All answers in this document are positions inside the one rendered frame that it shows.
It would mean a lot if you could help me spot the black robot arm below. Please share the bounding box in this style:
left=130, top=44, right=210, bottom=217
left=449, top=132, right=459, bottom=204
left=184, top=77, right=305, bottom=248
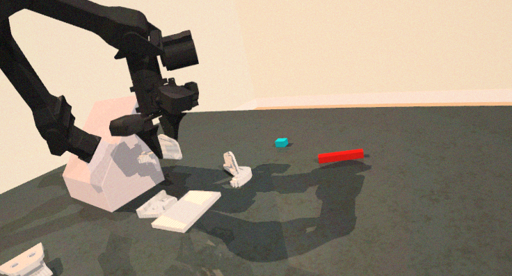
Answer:
left=0, top=0, right=199, bottom=163

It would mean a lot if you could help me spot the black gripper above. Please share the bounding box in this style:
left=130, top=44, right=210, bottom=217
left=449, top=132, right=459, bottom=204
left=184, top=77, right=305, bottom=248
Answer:
left=109, top=73, right=187, bottom=159

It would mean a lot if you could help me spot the small cyan block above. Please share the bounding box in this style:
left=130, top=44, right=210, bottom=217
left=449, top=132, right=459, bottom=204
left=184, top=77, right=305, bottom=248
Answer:
left=275, top=138, right=288, bottom=147

